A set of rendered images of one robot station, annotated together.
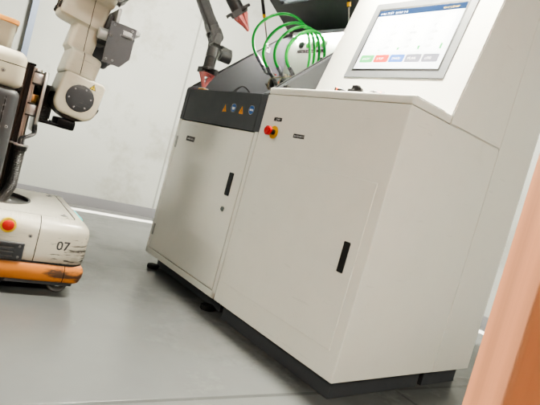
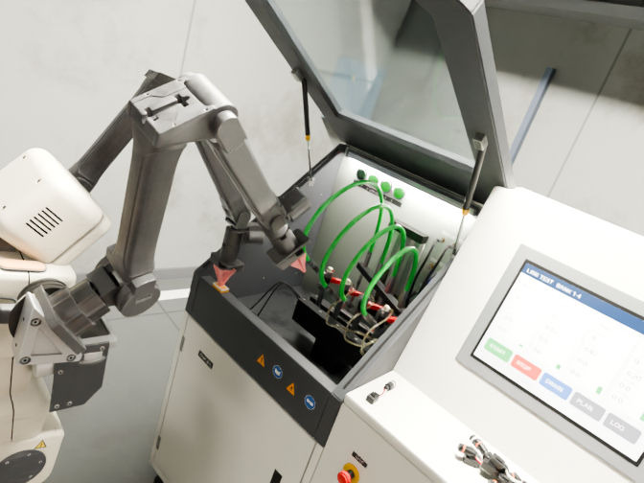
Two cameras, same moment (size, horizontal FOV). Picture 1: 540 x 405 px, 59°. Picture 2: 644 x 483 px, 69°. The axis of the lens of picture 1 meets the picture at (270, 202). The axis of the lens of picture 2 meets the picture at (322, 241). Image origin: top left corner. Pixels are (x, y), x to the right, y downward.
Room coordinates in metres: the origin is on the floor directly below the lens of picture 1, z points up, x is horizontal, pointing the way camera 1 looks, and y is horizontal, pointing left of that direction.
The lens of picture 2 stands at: (1.03, 0.52, 1.70)
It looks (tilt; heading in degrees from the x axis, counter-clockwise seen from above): 20 degrees down; 347
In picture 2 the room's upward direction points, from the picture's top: 18 degrees clockwise
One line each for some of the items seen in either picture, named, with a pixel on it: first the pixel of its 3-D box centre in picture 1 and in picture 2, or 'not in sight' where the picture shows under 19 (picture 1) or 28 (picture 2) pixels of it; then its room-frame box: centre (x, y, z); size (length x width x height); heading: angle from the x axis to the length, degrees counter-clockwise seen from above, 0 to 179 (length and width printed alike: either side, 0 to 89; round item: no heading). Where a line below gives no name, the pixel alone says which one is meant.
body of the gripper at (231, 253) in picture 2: (209, 64); (229, 253); (2.42, 0.47, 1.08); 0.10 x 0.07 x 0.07; 40
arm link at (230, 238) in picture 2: (213, 53); (235, 236); (2.42, 0.47, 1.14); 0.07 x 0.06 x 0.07; 120
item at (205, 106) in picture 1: (222, 108); (256, 347); (2.25, 0.33, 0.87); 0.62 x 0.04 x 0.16; 40
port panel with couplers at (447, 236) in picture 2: not in sight; (440, 270); (2.39, -0.21, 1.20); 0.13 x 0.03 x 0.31; 40
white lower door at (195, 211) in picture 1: (195, 196); (219, 451); (2.24, 0.34, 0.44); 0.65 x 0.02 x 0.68; 40
